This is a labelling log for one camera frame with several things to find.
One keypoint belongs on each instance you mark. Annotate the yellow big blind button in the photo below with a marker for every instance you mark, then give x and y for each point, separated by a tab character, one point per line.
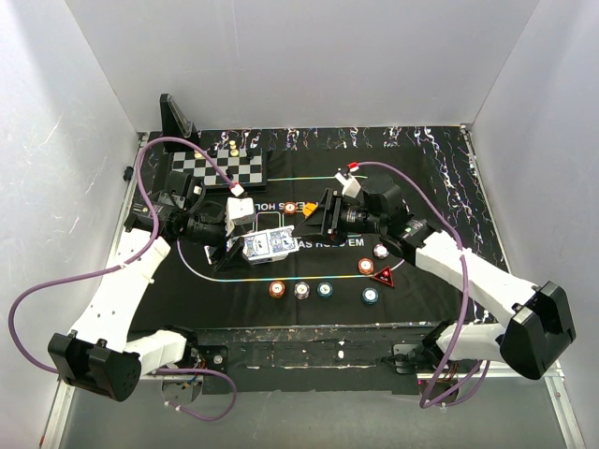
308	209

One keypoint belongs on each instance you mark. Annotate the pink blue chip stack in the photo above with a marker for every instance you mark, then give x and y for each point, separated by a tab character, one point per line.
302	290

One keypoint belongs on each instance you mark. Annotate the black triangular stand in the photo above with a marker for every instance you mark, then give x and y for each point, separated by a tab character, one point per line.
174	122

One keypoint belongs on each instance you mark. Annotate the green blue chip stack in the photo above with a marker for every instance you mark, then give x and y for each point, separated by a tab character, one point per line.
325	290

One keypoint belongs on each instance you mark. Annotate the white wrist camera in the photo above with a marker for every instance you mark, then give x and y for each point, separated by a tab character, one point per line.
350	185
239	211

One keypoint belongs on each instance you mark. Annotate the orange chips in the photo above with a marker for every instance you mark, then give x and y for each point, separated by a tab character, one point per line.
365	266
290	208

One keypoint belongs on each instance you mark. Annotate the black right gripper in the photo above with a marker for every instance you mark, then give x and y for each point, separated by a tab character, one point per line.
319	223

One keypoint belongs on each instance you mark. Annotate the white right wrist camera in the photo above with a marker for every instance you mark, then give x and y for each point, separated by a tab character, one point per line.
350	185

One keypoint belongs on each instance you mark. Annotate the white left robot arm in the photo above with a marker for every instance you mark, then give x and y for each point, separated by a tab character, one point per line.
96	354

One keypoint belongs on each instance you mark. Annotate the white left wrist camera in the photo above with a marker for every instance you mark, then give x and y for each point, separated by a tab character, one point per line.
239	211

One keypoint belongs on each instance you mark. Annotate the black poker table mat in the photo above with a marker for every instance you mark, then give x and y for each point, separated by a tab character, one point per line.
188	292

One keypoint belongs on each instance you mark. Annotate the red black triangular all-in marker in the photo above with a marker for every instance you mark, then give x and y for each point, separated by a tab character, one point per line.
384	276

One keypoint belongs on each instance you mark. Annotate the blue playing card box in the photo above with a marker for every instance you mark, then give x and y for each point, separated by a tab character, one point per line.
269	245

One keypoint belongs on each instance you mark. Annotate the green chips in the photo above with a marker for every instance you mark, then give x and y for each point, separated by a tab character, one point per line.
370	296

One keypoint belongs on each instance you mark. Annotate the orange red chip stack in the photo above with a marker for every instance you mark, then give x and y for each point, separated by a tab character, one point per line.
277	289

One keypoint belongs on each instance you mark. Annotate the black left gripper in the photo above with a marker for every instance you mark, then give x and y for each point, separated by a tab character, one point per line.
235	258

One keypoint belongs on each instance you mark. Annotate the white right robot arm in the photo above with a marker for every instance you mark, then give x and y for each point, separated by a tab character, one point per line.
533	323

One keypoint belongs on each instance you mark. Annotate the black marbled table cover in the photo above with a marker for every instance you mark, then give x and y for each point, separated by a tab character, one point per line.
467	211

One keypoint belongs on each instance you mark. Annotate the black white chessboard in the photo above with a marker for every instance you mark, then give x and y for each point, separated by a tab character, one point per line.
250	173

